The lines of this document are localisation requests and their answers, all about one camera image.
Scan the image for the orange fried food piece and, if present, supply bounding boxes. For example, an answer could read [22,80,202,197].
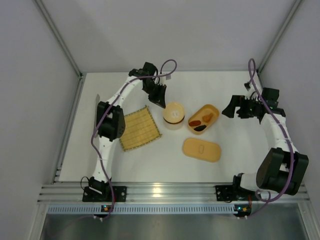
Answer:
[202,112,214,123]

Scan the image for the round beige lid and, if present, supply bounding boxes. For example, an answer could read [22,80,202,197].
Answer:
[162,101,185,122]

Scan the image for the black spiky food piece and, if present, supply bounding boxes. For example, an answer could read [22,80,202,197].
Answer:
[193,125,207,132]

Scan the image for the red-brown sausage food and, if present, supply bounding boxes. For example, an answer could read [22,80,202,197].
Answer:
[188,120,202,127]

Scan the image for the beige oval lunch box lid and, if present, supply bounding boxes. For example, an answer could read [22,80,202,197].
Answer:
[182,138,222,163]

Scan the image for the metal tongs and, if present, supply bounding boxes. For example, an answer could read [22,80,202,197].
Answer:
[93,94,100,129]

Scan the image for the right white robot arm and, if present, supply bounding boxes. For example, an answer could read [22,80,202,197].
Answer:
[222,87,309,196]

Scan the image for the beige oval lunch box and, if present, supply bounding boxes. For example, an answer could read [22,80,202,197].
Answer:
[187,104,220,135]

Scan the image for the round metal-lined container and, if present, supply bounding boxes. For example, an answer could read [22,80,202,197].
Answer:
[163,115,185,130]

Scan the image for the bamboo mat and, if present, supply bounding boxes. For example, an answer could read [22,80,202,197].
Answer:
[119,105,162,152]

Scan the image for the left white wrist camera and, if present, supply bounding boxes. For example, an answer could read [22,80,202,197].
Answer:
[159,74,172,85]

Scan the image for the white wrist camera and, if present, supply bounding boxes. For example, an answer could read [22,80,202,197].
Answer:
[244,81,256,99]
[159,74,172,85]

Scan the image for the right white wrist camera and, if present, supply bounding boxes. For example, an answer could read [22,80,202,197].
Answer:
[244,81,256,99]

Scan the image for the slotted grey cable duct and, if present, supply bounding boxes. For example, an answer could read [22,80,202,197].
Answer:
[47,204,240,215]

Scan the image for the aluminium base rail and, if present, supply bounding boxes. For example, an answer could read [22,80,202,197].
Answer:
[37,181,311,206]

